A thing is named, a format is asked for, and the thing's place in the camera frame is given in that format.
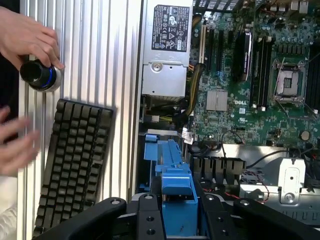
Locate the white expansion slot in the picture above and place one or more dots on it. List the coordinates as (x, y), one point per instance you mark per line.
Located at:
(203, 45)

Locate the CPU socket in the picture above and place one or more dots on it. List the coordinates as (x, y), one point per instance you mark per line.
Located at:
(288, 82)

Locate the silver chipset heatsink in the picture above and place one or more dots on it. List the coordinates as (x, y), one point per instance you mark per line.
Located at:
(217, 100)

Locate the green motherboard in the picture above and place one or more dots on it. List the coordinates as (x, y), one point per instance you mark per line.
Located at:
(250, 120)

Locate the person's dark clothed trunk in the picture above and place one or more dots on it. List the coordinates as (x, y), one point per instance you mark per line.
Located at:
(8, 87)

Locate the black expansion slot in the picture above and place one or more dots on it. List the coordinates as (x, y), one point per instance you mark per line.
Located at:
(220, 50)
(211, 50)

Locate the open black PC case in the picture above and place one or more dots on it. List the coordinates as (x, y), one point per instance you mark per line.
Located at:
(262, 150)

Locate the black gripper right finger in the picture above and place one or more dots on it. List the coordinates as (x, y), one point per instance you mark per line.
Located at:
(217, 220)

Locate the black graphics card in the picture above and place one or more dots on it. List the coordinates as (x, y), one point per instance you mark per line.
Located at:
(243, 60)

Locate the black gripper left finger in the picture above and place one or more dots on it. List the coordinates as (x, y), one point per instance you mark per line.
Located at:
(150, 217)

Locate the person's left hand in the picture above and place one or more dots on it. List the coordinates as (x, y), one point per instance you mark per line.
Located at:
(22, 37)

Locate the coin cell battery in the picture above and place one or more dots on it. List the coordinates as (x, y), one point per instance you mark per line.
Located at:
(305, 135)

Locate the silver power supply unit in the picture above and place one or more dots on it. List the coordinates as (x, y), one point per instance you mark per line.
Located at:
(162, 80)

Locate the black keyboard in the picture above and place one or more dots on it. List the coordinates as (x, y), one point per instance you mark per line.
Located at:
(75, 155)

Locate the person's right hand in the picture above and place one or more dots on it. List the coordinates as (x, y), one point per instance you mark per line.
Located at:
(15, 147)

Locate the black RAM slot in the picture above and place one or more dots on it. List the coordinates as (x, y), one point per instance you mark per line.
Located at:
(258, 75)
(267, 75)

